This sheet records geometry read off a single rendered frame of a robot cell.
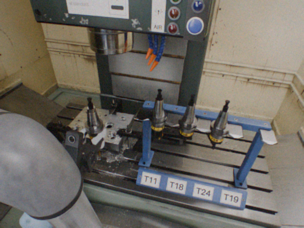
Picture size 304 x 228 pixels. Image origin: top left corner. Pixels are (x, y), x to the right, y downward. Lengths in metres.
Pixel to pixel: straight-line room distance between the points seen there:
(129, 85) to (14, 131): 1.12
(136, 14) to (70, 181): 0.37
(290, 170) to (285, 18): 0.92
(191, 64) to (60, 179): 1.06
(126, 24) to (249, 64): 1.24
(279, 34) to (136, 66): 0.95
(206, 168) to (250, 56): 0.92
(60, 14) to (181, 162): 0.77
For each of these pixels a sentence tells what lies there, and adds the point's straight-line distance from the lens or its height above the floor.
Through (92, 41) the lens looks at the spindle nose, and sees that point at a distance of 0.74.
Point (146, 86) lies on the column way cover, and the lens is 1.34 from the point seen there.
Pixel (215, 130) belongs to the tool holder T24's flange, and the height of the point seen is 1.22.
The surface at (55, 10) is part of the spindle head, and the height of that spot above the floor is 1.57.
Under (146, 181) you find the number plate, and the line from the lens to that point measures 0.90.
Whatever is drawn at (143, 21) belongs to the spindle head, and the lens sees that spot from 0.51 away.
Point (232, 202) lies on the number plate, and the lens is 0.93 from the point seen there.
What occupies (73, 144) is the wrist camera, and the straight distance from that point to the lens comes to 0.63.
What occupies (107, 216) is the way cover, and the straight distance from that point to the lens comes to 1.03.
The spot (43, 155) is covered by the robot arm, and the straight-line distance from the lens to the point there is 0.30.
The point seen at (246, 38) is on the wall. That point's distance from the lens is 1.58.
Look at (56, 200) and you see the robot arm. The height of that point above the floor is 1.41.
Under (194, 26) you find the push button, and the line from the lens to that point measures 0.48.
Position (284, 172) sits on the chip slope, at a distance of 1.33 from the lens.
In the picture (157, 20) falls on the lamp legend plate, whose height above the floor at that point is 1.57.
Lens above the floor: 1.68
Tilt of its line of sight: 38 degrees down
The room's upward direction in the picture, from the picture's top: 3 degrees clockwise
